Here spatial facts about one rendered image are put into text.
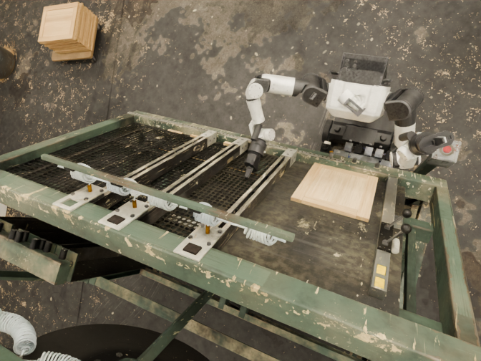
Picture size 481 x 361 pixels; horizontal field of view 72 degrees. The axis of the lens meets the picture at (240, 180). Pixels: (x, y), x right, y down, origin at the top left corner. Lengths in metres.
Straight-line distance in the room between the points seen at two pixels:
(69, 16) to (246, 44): 1.98
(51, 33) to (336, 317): 4.13
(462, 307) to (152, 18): 3.86
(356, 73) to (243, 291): 1.11
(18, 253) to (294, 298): 1.29
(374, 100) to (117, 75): 3.14
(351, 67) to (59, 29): 3.43
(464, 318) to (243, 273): 0.68
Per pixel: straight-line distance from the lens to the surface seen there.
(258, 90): 1.70
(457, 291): 1.36
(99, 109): 4.22
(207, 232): 1.20
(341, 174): 2.00
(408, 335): 1.06
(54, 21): 4.54
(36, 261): 1.77
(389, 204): 1.75
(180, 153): 1.94
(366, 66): 1.69
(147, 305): 2.65
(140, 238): 1.22
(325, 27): 3.45
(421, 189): 2.09
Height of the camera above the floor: 2.93
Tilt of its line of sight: 69 degrees down
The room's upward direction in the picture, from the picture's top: 68 degrees counter-clockwise
